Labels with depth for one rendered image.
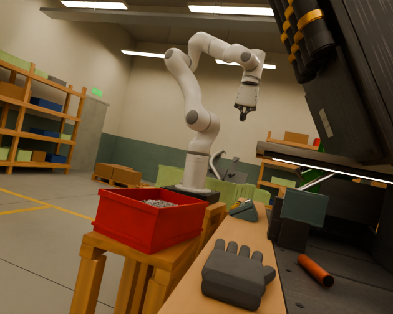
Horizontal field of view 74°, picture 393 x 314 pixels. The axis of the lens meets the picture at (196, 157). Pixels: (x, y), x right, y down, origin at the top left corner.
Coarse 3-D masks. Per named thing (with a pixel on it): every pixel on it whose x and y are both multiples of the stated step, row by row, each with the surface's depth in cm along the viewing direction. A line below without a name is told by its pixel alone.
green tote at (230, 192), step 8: (160, 168) 191; (168, 168) 187; (176, 168) 209; (184, 168) 220; (160, 176) 190; (168, 176) 186; (176, 176) 183; (160, 184) 189; (168, 184) 186; (208, 184) 170; (216, 184) 167; (224, 184) 165; (232, 184) 162; (240, 184) 166; (248, 184) 183; (224, 192) 164; (232, 192) 162; (240, 192) 170; (248, 192) 185; (224, 200) 164; (232, 200) 161
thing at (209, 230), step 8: (216, 216) 141; (208, 224) 120; (216, 224) 140; (208, 232) 123; (200, 240) 118; (208, 240) 141; (200, 248) 118; (144, 264) 126; (144, 272) 126; (152, 272) 131; (144, 280) 126; (136, 288) 127; (144, 288) 126; (136, 296) 126; (144, 296) 128; (136, 304) 126; (136, 312) 126
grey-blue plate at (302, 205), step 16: (288, 192) 62; (304, 192) 61; (288, 208) 62; (304, 208) 61; (320, 208) 60; (288, 224) 61; (304, 224) 61; (320, 224) 60; (288, 240) 61; (304, 240) 60
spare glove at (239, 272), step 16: (224, 240) 49; (224, 256) 40; (240, 256) 41; (256, 256) 44; (208, 272) 34; (224, 272) 35; (240, 272) 35; (256, 272) 36; (272, 272) 39; (208, 288) 31; (224, 288) 31; (240, 288) 31; (256, 288) 32; (240, 304) 30; (256, 304) 30
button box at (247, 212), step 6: (240, 204) 93; (246, 204) 85; (252, 204) 91; (234, 210) 86; (240, 210) 85; (246, 210) 85; (252, 210) 84; (234, 216) 85; (240, 216) 85; (246, 216) 85; (252, 216) 84
